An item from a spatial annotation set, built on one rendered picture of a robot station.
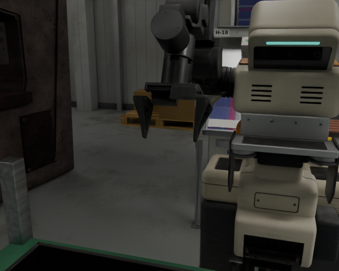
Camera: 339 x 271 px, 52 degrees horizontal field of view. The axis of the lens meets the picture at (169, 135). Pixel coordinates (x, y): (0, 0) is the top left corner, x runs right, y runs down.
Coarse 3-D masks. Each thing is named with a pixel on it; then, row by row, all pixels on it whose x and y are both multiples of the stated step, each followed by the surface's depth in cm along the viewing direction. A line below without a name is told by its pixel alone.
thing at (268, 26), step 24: (288, 0) 86; (312, 0) 84; (264, 24) 83; (288, 24) 81; (312, 24) 80; (336, 24) 79; (264, 48) 85; (288, 48) 83; (312, 48) 82; (336, 48) 80
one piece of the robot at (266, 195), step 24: (240, 72) 92; (264, 72) 90; (288, 72) 88; (312, 72) 87; (336, 72) 85; (240, 96) 94; (264, 96) 92; (288, 96) 90; (312, 96) 89; (336, 96) 87; (264, 168) 100; (288, 168) 98; (240, 192) 102; (264, 192) 99; (288, 192) 97; (312, 192) 96; (240, 216) 100; (264, 216) 99; (288, 216) 99; (312, 216) 98; (240, 240) 102; (288, 240) 97; (312, 240) 95
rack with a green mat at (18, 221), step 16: (0, 160) 57; (16, 160) 57; (0, 176) 57; (16, 176) 57; (16, 192) 57; (16, 208) 58; (16, 224) 59; (16, 240) 60; (32, 240) 61; (0, 256) 56; (16, 256) 56; (128, 256) 56
